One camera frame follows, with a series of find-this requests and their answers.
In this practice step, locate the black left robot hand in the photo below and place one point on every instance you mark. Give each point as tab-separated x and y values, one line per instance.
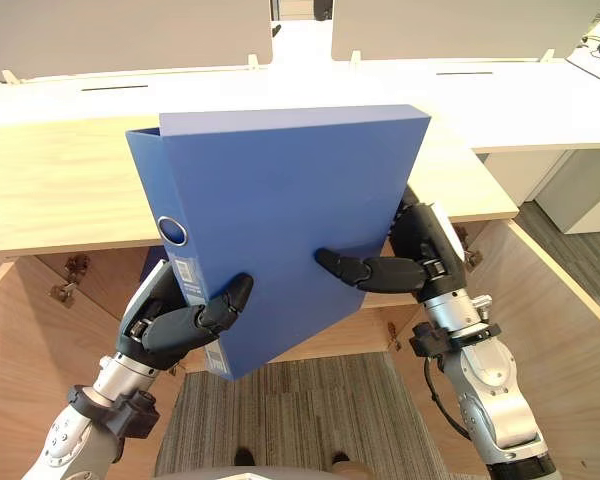
165	330

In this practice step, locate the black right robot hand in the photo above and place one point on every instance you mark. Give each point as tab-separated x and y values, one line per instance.
420	272

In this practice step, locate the blue lever arch folder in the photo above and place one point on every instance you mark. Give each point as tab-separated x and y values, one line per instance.
290	210

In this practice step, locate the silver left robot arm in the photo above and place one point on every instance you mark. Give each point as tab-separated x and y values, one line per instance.
100	410

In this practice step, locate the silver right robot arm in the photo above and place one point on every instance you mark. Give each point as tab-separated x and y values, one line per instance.
490	390

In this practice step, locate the metal cabinet door hinge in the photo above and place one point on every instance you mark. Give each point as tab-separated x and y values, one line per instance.
393	337
467	250
70	280

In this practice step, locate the wooden cabinet door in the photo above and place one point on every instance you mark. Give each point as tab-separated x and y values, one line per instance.
35	380
560	350

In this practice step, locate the light wooden cabinet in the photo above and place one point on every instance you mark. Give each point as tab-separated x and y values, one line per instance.
65	190

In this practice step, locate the white office desk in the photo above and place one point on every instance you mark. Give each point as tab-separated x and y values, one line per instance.
190	92
510	105

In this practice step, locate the dark left robot foot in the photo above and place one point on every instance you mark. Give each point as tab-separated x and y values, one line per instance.
244	457

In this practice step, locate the dark robot foot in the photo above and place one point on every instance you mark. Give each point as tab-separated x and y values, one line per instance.
244	457
341	458

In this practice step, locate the dark right robot foot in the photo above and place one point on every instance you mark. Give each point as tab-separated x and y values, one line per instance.
341	458

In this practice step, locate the grey desk partition panel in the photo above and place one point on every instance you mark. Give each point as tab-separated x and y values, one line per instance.
460	27
125	35

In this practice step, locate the white drawer pedestal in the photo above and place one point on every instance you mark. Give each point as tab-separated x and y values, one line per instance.
585	195

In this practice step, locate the wooden partition bracket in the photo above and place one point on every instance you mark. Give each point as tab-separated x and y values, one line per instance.
355	57
9	76
548	55
253	61

